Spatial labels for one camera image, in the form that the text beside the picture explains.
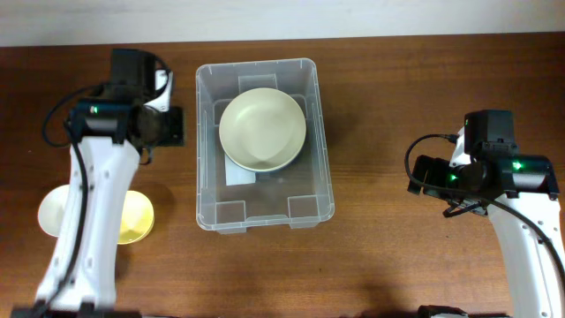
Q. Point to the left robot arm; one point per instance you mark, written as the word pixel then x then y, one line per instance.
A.
pixel 107 139

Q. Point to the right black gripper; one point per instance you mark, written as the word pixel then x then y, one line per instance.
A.
pixel 437 168

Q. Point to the clear plastic storage bin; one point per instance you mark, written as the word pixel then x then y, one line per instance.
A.
pixel 301 195

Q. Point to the yellow cup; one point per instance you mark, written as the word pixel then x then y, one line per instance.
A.
pixel 137 218

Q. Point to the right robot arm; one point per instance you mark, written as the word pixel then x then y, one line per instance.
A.
pixel 519 196

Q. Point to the cream white cup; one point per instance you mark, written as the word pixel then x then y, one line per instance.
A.
pixel 51 210

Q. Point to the beige bowl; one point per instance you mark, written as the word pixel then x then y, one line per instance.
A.
pixel 262 127

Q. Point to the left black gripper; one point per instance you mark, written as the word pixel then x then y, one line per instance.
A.
pixel 177 137

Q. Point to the dark blue bowl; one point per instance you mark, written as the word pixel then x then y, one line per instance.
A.
pixel 276 168

